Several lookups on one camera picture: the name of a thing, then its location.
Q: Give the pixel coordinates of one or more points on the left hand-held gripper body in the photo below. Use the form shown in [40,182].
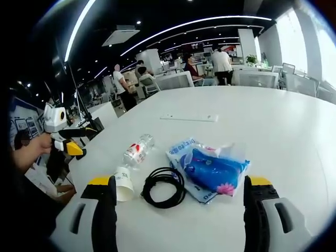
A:
[53,118]

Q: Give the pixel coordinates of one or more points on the clear blue-print plastic bag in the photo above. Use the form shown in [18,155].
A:
[181,152]

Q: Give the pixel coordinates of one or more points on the person's left hand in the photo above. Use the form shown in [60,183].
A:
[43,144]

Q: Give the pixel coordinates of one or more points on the white paper cup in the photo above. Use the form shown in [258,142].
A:
[123,185]

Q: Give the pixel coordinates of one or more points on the clear plastic bottle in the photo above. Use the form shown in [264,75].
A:
[137,152]

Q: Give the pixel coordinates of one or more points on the green potted plant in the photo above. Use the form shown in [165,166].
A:
[251,59]

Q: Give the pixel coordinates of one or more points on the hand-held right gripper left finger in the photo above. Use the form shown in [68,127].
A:
[103,210]

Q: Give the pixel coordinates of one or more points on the white mesh chair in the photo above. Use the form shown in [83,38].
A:
[302,84]

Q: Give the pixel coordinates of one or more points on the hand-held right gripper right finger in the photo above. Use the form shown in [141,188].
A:
[258,210]

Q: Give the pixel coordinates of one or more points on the blue tissue pack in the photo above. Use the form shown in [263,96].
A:
[215,170]

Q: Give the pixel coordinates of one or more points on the white office chair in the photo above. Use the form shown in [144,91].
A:
[148,85]

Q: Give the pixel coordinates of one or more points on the black tripod stand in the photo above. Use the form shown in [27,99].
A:
[80,105]

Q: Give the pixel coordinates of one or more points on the white desk partition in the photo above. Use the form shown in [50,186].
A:
[256,79]
[174,81]

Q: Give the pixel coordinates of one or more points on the ceiling air conditioner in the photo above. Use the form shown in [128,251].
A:
[120,35]

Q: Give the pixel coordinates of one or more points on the white table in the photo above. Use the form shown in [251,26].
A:
[223,136]

